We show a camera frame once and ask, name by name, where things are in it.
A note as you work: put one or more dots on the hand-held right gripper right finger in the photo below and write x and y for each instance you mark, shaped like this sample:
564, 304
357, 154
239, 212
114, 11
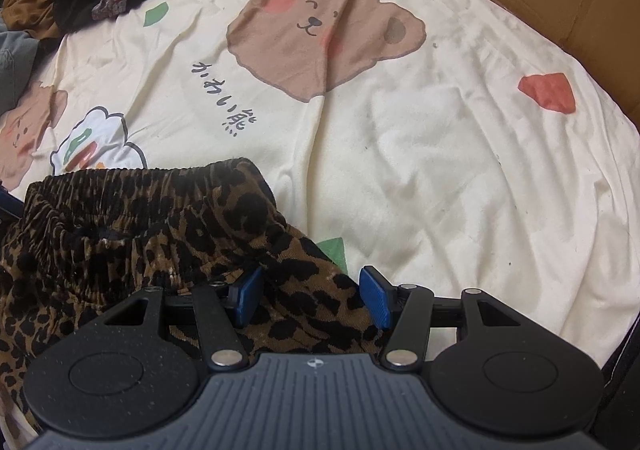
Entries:
377, 298

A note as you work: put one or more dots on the light blue denim jeans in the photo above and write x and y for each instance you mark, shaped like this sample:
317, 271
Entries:
17, 64

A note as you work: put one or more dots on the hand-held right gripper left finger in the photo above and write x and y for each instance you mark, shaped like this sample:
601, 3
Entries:
247, 298

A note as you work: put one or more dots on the brown cloth garment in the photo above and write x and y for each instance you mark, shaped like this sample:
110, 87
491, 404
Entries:
30, 9

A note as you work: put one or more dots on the cream bear print blanket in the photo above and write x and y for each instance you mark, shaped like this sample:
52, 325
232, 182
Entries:
425, 154

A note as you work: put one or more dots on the leopard print pants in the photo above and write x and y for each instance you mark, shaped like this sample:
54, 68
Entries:
150, 240

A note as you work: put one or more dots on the folded black clothes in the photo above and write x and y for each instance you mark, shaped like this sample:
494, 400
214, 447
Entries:
625, 390

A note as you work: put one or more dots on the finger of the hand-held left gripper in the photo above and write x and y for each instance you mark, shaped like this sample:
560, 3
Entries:
9, 206

